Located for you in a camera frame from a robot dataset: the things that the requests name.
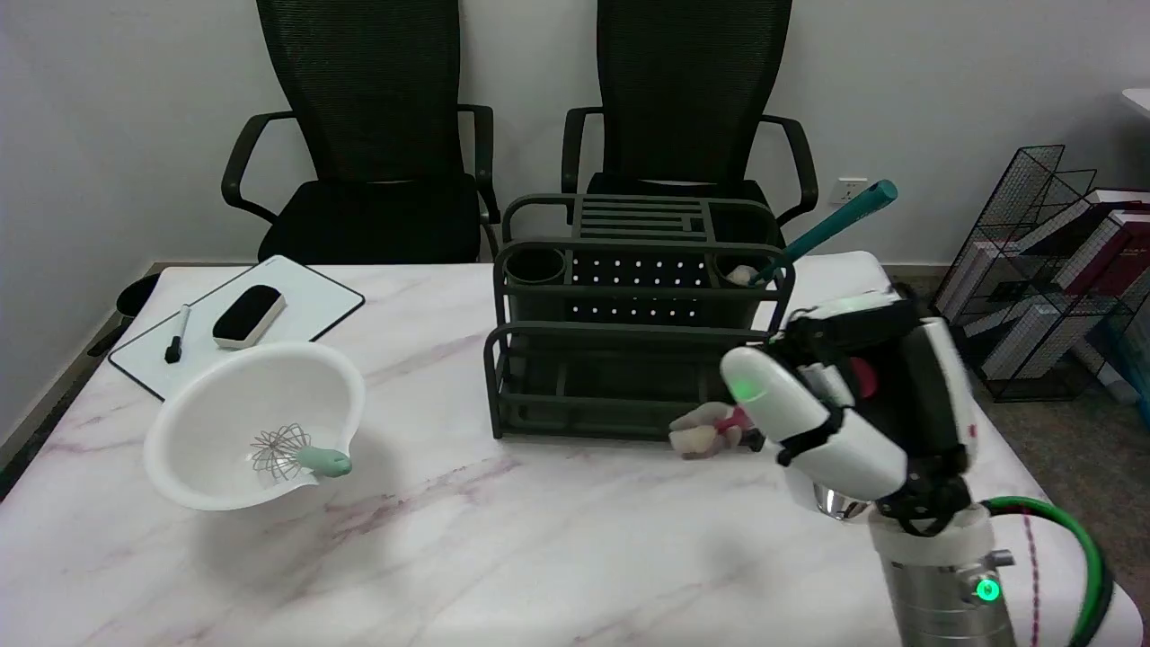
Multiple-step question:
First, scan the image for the white book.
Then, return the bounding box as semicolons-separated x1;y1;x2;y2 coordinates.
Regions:
982;304;1110;380

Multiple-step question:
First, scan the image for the maroon book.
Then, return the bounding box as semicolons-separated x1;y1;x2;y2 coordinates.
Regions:
1033;202;1150;302

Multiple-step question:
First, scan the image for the black whiteboard marker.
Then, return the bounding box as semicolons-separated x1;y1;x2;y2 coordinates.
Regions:
164;304;192;365

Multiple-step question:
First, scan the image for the black white whiteboard eraser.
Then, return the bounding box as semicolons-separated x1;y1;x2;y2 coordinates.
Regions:
212;285;288;350

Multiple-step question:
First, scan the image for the dark green kitchen storage rack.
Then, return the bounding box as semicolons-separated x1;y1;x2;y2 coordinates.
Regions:
483;193;796;447

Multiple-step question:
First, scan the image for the teal handled dish brush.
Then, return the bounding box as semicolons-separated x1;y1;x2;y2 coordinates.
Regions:
726;180;899;288

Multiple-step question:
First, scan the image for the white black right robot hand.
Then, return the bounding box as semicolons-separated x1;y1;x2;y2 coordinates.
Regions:
719;292;982;537

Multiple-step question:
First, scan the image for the shiny chrome metal object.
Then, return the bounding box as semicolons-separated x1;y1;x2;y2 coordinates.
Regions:
813;481;874;521

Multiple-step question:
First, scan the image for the small white whiteboard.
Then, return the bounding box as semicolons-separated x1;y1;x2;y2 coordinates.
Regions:
108;254;366;403

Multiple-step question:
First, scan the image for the black chair base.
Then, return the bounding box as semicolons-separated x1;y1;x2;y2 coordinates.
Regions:
85;272;161;358

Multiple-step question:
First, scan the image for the black wire mesh shelf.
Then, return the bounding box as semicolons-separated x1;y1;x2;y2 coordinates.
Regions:
930;144;1150;403

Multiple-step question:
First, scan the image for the wire whisk mint handle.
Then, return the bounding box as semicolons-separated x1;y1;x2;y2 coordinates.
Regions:
250;424;353;486

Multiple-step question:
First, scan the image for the red-handled dish brush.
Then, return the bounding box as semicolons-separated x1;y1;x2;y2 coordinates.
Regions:
669;402;765;460

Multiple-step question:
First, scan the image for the green robot cable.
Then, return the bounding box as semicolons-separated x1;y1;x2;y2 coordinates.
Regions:
982;496;1117;647

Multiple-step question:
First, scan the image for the white plastic mixing bowl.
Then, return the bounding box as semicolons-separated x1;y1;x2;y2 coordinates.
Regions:
144;341;367;513

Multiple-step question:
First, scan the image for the black mesh office chair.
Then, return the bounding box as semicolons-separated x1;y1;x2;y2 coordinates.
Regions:
222;0;501;264
562;0;820;227

